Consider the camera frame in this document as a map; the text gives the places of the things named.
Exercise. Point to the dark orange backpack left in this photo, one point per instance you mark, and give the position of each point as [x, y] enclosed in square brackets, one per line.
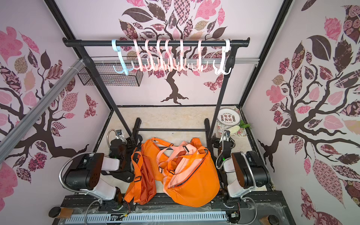
[143, 187]

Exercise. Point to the bright orange sling bag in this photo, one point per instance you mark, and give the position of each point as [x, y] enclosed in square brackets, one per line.
[194, 181]

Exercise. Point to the pink plastic hook rightmost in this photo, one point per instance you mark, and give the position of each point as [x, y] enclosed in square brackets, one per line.
[199, 66]

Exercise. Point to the white toy radish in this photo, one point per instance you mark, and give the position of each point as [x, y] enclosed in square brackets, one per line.
[234, 129]

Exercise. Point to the white slotted cable duct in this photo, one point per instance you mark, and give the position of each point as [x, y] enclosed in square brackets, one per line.
[119, 218]

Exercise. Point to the grey aluminium rail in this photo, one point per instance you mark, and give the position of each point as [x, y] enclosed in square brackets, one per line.
[17, 133]

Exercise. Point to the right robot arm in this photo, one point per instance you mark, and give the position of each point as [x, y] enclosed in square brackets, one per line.
[248, 167]

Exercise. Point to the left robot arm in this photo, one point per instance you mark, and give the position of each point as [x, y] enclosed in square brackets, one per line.
[82, 173]

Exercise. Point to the salmon pink sling bag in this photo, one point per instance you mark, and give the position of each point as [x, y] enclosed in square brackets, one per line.
[175, 153]

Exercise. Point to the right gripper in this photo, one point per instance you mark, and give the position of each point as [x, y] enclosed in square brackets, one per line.
[222, 143]

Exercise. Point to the orange flat bag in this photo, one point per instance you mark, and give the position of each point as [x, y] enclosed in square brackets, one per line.
[150, 149]

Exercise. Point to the pink plastic hook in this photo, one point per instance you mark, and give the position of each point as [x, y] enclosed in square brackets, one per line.
[171, 63]
[139, 61]
[160, 62]
[199, 66]
[182, 65]
[150, 63]

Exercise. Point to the white plastic hook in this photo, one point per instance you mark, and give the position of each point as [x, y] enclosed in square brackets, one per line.
[221, 69]

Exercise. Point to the black clothes rack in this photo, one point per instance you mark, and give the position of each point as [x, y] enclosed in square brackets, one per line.
[80, 45]

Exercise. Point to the black wire basket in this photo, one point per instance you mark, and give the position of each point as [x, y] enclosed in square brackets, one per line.
[110, 77]

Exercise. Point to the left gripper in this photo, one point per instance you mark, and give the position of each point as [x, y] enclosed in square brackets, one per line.
[123, 145]

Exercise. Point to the light blue plastic hook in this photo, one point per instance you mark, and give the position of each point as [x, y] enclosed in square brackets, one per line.
[118, 50]

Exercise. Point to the white round printed plate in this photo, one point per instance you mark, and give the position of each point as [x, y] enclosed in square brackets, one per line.
[228, 116]

